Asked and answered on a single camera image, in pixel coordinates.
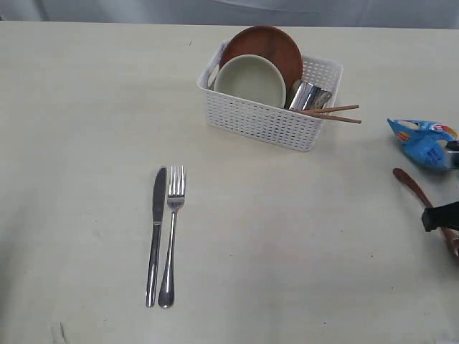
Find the shiny steel cup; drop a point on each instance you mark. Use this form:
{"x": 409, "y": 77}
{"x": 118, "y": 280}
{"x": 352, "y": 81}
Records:
{"x": 306, "y": 96}

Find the white perforated plastic basket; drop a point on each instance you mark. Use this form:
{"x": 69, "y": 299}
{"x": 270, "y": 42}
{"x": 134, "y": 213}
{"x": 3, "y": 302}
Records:
{"x": 266, "y": 123}

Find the pale green ceramic bowl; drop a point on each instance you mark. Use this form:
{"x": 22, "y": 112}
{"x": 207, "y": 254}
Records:
{"x": 252, "y": 77}

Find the brown wooden chopstick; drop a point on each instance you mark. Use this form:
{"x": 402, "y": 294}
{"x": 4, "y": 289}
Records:
{"x": 328, "y": 109}
{"x": 332, "y": 117}

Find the lower brown wooden chopstick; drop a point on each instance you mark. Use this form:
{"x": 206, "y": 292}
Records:
{"x": 332, "y": 117}

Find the silver fork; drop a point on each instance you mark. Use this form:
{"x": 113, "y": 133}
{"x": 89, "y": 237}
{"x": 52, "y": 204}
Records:
{"x": 175, "y": 200}

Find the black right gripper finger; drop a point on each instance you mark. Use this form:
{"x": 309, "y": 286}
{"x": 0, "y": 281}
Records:
{"x": 452, "y": 154}
{"x": 446, "y": 216}

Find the dark brown wooden spoon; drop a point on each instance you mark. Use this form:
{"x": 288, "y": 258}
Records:
{"x": 450, "y": 236}

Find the silver table knife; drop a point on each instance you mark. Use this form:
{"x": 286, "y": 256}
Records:
{"x": 158, "y": 199}

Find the round brown wooden plate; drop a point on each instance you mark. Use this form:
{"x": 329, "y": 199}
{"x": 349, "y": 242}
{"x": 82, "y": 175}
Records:
{"x": 270, "y": 43}

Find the blue chips bag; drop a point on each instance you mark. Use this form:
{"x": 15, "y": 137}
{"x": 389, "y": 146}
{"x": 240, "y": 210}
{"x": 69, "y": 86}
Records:
{"x": 423, "y": 141}

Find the upper brown wooden chopstick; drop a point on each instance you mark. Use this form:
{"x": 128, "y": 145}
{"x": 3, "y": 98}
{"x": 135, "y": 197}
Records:
{"x": 328, "y": 109}

